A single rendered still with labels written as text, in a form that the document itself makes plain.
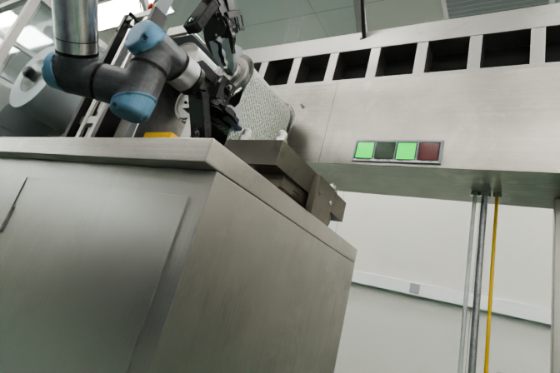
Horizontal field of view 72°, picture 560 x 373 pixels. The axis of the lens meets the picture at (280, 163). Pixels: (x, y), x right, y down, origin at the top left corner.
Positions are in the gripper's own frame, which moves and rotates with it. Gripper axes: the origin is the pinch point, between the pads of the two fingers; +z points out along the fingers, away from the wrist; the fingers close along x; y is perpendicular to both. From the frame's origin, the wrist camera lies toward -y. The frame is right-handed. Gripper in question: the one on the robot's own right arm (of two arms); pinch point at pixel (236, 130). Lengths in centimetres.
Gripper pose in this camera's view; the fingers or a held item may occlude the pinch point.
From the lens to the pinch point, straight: 102.3
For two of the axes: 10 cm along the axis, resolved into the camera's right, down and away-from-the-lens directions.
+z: 4.8, 4.2, 7.7
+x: -8.4, -0.4, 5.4
